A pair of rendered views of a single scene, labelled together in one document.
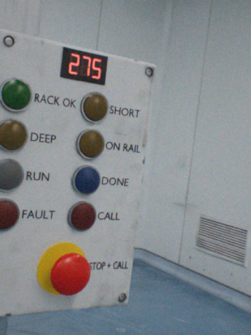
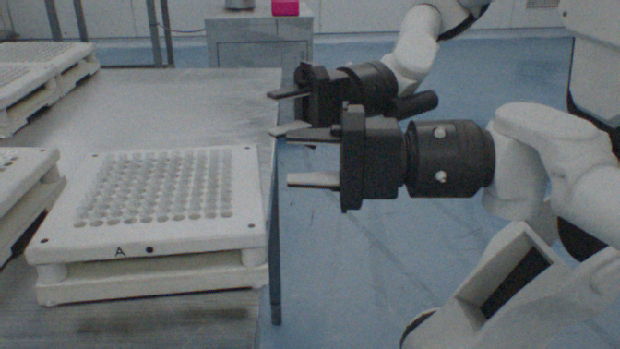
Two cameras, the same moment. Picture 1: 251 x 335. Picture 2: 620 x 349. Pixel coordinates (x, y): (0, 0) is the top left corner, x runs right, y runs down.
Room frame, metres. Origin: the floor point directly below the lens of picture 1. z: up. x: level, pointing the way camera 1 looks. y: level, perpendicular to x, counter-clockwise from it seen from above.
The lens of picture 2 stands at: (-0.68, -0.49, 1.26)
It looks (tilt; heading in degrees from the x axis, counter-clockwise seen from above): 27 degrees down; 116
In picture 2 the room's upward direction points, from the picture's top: straight up
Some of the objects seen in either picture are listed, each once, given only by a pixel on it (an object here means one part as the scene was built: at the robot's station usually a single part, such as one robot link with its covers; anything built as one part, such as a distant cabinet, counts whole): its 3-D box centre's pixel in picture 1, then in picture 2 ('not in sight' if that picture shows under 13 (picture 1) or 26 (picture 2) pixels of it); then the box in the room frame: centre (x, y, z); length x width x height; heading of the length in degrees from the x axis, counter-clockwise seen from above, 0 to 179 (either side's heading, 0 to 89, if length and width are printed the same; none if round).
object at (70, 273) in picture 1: (65, 269); not in sight; (0.46, 0.04, 1.00); 0.04 x 0.04 x 0.04; 32
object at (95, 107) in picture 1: (95, 107); not in sight; (0.47, 0.03, 1.16); 0.03 x 0.01 x 0.03; 122
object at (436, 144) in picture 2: not in sight; (394, 160); (-0.82, 0.02, 1.02); 0.12 x 0.10 x 0.13; 26
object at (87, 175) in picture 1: (87, 180); not in sight; (0.47, 0.03, 1.09); 0.03 x 0.01 x 0.03; 122
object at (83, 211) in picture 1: (83, 216); not in sight; (0.47, 0.03, 1.05); 0.03 x 0.01 x 0.03; 122
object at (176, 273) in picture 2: not in sight; (169, 225); (-1.09, -0.06, 0.90); 0.24 x 0.24 x 0.02; 34
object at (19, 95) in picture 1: (16, 94); not in sight; (0.43, 0.10, 1.16); 0.03 x 0.01 x 0.03; 122
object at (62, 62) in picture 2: not in sight; (28, 57); (-1.86, 0.33, 0.95); 0.25 x 0.24 x 0.02; 117
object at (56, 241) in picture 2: not in sight; (164, 193); (-1.09, -0.06, 0.95); 0.25 x 0.24 x 0.02; 124
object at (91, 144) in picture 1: (91, 144); not in sight; (0.47, 0.03, 1.12); 0.03 x 0.01 x 0.03; 122
